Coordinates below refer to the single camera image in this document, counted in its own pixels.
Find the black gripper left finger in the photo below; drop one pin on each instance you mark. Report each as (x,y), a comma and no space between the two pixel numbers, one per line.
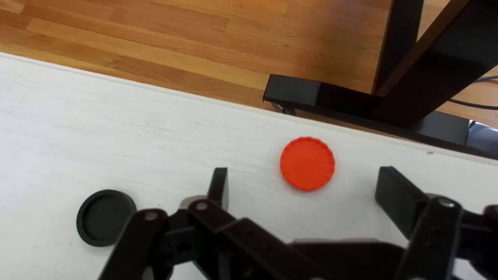
(207,243)

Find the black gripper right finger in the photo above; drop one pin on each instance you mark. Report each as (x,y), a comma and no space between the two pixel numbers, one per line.
(436,238)

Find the orange game disc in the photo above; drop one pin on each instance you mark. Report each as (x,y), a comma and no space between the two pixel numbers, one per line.
(306,163)

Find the black game disc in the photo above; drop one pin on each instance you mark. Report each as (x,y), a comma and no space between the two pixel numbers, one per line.
(106,218)

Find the black metal stand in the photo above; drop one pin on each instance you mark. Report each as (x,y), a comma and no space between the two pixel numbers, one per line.
(414,78)

